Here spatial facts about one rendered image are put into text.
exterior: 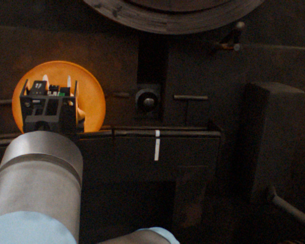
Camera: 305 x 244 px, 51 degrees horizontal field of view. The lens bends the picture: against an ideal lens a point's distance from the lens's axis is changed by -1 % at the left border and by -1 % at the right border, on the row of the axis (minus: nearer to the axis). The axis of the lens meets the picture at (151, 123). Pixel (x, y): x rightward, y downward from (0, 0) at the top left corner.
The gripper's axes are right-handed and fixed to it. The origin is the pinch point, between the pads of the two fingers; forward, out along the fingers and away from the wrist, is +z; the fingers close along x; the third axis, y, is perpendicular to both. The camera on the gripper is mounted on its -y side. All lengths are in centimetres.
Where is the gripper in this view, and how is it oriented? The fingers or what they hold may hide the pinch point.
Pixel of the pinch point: (60, 95)
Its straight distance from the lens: 58.9
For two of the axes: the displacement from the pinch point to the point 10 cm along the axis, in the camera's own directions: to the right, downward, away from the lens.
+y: 1.0, -8.4, -5.4
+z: -1.4, -5.4, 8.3
